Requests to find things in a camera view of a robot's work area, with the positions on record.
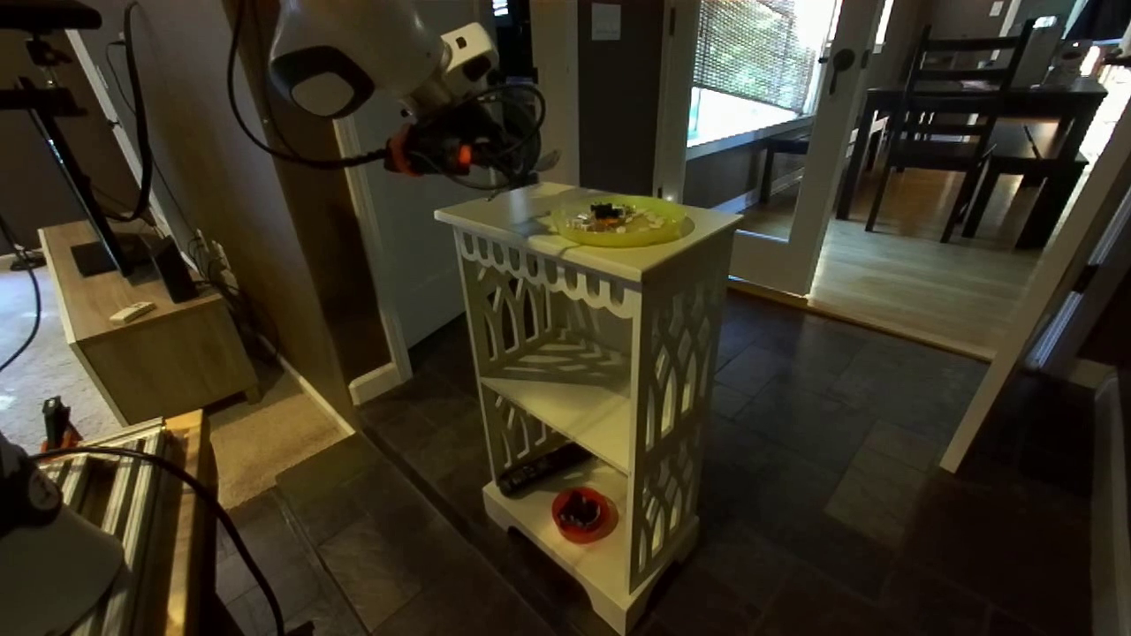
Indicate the dark dining table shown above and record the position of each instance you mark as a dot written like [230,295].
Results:
[1035,135]

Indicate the wooden side cabinet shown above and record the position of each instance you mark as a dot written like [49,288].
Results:
[145,350]

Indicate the yellow-green plate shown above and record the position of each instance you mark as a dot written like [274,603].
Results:
[650,219]

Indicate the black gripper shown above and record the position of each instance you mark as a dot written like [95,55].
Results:
[493,129]

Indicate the red round bowl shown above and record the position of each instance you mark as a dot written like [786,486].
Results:
[582,514]

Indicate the dark wooden chair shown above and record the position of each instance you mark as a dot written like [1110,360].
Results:
[948,110]

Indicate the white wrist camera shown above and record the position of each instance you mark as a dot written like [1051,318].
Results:
[468,50]

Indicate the white glass door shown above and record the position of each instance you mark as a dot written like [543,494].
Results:
[762,259]

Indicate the white lattice shelf unit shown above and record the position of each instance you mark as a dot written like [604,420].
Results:
[609,346]

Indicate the dark object on plate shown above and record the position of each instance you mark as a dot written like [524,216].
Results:
[604,216]

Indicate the black remote control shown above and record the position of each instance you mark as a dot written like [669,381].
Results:
[531,470]

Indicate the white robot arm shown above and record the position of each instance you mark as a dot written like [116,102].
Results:
[329,56]

